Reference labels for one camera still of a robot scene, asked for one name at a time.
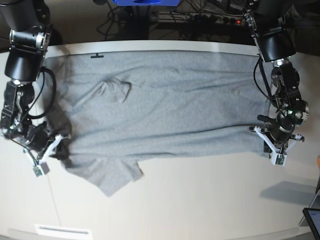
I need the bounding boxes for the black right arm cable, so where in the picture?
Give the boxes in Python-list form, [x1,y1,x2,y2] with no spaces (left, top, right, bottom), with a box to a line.
[252,59,283,113]

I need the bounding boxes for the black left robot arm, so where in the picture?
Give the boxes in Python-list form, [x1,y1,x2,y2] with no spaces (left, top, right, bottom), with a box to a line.
[47,29,307,164]

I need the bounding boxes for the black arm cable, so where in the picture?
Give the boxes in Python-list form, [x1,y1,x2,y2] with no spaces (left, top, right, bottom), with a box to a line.
[27,66,58,120]
[252,59,283,113]

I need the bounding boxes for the black tablet screen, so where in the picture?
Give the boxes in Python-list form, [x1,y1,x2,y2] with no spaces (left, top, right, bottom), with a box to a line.
[302,208,320,240]

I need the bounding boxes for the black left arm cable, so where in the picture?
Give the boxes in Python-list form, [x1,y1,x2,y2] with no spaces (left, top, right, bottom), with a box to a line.
[27,66,58,120]

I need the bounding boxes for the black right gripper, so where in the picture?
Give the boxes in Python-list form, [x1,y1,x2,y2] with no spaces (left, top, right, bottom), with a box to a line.
[24,124,50,152]

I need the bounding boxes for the white paper strip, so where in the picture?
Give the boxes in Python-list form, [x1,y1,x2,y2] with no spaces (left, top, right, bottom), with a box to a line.
[34,224,92,239]

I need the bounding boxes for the grey T-shirt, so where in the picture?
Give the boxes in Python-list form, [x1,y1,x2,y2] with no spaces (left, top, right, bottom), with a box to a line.
[44,51,269,197]

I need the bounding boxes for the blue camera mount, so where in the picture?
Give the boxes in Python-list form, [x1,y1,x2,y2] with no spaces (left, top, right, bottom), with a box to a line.
[112,0,180,7]

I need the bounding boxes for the black power strip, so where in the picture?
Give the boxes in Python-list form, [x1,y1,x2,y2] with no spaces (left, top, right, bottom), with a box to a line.
[190,14,243,26]

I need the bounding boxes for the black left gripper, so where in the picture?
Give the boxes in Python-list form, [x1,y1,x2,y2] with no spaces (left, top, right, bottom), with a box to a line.
[268,122,295,149]

